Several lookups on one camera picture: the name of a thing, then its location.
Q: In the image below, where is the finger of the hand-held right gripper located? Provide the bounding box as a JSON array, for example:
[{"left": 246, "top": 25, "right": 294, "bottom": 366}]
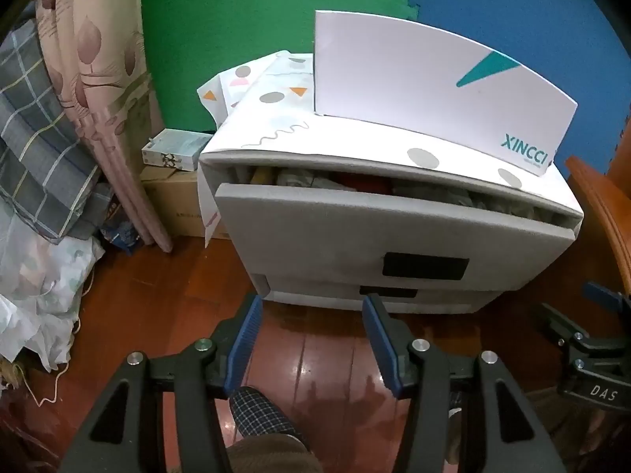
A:
[
  {"left": 535, "top": 302, "right": 599, "bottom": 356},
  {"left": 584, "top": 281, "right": 631, "bottom": 312}
]

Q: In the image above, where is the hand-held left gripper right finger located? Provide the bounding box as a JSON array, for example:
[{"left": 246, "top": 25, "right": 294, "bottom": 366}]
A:
[{"left": 362, "top": 293, "right": 568, "bottom": 473}]

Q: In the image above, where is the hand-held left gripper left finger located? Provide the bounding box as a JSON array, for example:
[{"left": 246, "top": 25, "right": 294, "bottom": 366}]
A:
[{"left": 62, "top": 293, "right": 264, "bottom": 473}]

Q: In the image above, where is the wooden drawer with grey front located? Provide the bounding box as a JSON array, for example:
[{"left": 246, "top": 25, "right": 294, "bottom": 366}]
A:
[{"left": 215, "top": 165, "right": 580, "bottom": 292}]

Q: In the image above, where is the pile of clothes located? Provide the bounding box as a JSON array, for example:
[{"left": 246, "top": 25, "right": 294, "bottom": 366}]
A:
[{"left": 229, "top": 165, "right": 568, "bottom": 222}]

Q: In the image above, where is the white cardboard box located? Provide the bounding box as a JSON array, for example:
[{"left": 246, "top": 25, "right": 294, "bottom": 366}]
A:
[{"left": 313, "top": 9, "right": 579, "bottom": 178}]

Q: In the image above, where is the person's plaid trouser leg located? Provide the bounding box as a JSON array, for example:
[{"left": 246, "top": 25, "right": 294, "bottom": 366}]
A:
[{"left": 231, "top": 387, "right": 311, "bottom": 454}]

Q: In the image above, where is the orange-brown wooden chair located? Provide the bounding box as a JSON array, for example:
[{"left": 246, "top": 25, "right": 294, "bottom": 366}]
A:
[{"left": 564, "top": 103, "right": 631, "bottom": 301}]

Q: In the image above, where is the brown knit cloth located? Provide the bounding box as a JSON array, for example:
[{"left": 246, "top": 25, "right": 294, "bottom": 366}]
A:
[{"left": 224, "top": 434, "right": 319, "bottom": 473}]

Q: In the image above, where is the brown cardboard box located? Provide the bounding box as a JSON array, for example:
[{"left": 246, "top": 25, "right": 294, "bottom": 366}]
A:
[{"left": 140, "top": 165, "right": 228, "bottom": 241}]

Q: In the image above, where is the grey nightstand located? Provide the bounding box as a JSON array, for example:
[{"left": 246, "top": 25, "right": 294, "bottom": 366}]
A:
[{"left": 198, "top": 52, "right": 585, "bottom": 315}]

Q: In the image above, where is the blue packet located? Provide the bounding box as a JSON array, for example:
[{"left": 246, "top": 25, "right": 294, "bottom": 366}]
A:
[{"left": 101, "top": 217, "right": 144, "bottom": 256}]

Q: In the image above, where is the small white and blue box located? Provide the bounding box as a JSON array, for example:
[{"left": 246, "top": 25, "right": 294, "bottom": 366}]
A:
[{"left": 141, "top": 128, "right": 214, "bottom": 172}]

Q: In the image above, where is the white patterned paper cover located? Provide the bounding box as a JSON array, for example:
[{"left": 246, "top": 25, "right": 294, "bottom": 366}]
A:
[{"left": 196, "top": 50, "right": 585, "bottom": 250}]

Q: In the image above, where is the pink floral curtain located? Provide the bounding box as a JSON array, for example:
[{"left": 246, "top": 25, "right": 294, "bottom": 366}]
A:
[{"left": 34, "top": 0, "right": 173, "bottom": 254}]

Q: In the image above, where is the grey plaid blanket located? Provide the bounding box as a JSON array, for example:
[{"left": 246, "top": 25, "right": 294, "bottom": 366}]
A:
[{"left": 0, "top": 2, "right": 106, "bottom": 244}]

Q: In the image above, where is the blue foam wall mat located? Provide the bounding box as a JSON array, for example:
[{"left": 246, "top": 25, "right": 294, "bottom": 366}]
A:
[{"left": 411, "top": 0, "right": 631, "bottom": 168}]

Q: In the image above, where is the green foam wall mat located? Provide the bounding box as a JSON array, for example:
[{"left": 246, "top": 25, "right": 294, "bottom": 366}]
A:
[{"left": 138, "top": 0, "right": 425, "bottom": 134}]

